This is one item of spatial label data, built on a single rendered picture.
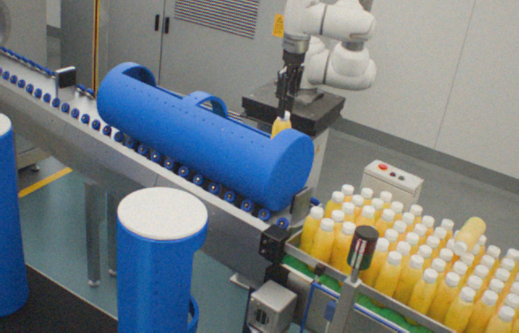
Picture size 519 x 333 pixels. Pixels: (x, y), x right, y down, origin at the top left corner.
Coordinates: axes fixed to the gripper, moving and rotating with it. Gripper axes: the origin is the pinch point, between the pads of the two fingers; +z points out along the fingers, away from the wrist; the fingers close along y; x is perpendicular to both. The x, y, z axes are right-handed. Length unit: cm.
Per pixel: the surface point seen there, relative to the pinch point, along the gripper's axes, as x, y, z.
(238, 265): -1, 14, 61
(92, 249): -87, 14, 103
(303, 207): 16.6, 4.6, 30.5
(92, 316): -60, 38, 114
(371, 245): 56, 44, 5
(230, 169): -5.2, 19.8, 19.7
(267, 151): 5.2, 15.6, 9.8
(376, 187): 32.5, -18.5, 24.5
